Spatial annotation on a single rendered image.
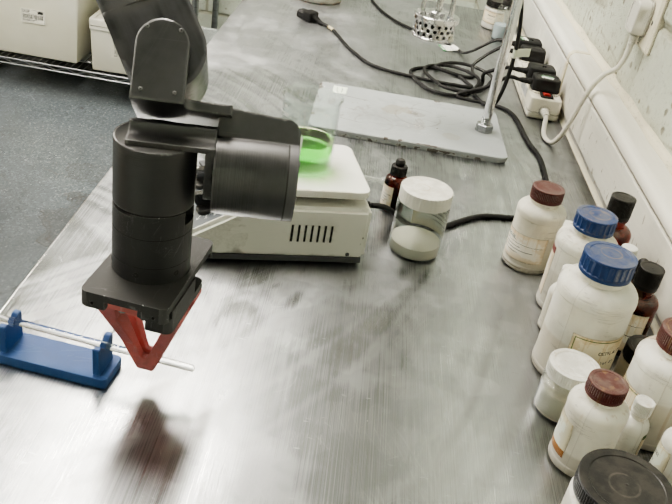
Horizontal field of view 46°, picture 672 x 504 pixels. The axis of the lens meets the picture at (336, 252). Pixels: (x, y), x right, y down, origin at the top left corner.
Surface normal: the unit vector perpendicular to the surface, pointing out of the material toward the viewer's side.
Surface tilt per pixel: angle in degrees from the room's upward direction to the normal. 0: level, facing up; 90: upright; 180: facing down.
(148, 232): 91
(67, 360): 0
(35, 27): 93
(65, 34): 93
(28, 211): 0
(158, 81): 53
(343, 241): 90
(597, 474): 0
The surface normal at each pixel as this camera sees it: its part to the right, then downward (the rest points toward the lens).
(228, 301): 0.15, -0.84
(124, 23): 0.15, -0.08
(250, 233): 0.18, 0.54
